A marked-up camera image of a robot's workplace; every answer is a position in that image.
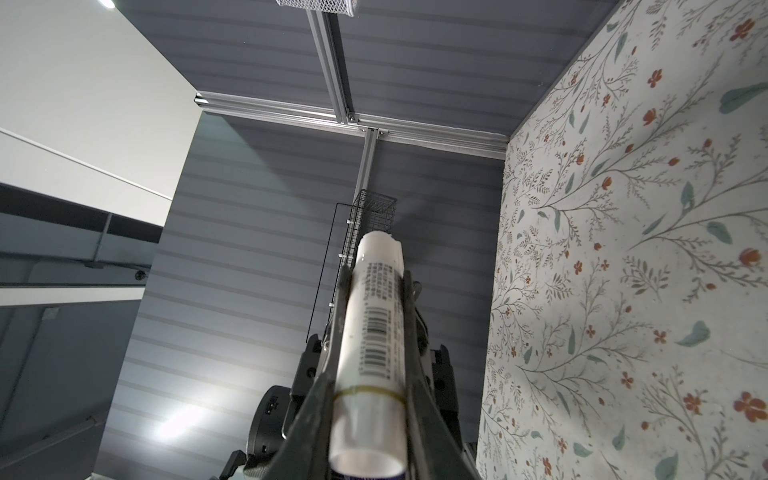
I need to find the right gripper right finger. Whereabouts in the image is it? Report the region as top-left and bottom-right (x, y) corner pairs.
(402, 271), (478, 479)

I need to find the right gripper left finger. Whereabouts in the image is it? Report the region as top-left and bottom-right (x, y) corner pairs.
(260, 267), (352, 479)

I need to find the white glue stick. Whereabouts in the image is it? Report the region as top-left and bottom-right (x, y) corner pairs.
(328, 231), (408, 479)

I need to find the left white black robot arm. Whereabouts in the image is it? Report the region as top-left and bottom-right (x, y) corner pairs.
(217, 334), (464, 479)

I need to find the black wire basket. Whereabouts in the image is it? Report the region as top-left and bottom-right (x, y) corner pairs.
(306, 190), (397, 340)

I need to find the white wire basket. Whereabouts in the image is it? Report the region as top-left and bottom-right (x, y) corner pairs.
(276, 0), (358, 17)

